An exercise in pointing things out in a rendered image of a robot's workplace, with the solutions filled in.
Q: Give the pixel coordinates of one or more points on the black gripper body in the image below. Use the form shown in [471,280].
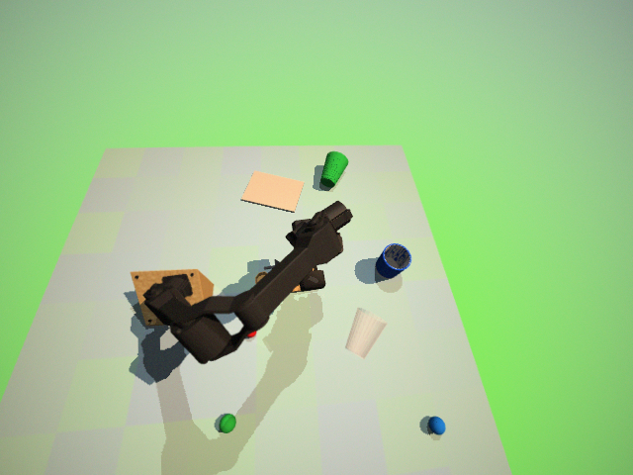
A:
[315,279]

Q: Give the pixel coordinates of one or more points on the green ball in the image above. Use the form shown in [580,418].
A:
[227,423]

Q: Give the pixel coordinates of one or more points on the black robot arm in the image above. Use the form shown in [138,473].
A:
[196,327]

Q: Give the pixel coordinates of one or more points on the green cup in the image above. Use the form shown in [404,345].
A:
[335,164]

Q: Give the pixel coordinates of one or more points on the dark blue ball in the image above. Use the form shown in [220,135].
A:
[436,425]

